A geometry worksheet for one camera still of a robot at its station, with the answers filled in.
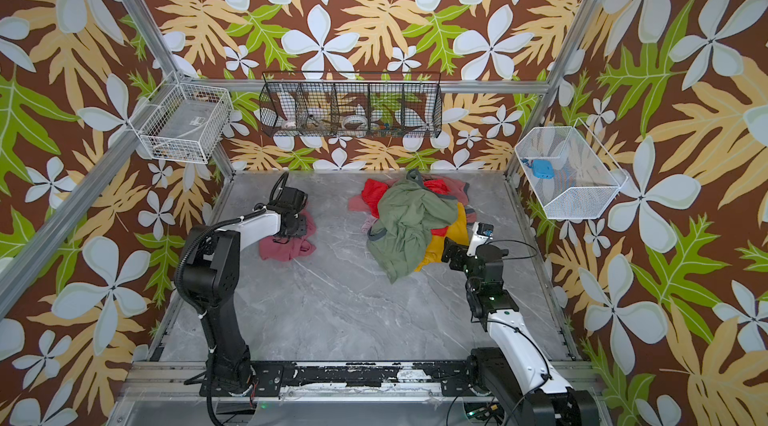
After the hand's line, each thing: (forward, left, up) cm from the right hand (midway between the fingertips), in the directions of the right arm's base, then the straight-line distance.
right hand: (458, 240), depth 84 cm
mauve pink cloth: (+30, -7, -12) cm, 33 cm away
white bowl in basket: (+39, +30, +14) cm, 51 cm away
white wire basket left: (+28, +78, +21) cm, 85 cm away
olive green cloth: (+9, +13, +3) cm, 16 cm away
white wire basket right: (+9, -33, +15) cm, 37 cm away
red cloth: (+29, +26, -10) cm, 40 cm away
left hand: (+14, +53, -11) cm, 56 cm away
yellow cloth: (+10, -4, -11) cm, 16 cm away
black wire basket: (+42, +32, +18) cm, 55 cm away
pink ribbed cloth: (+3, +51, -9) cm, 52 cm away
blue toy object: (+16, -26, +12) cm, 33 cm away
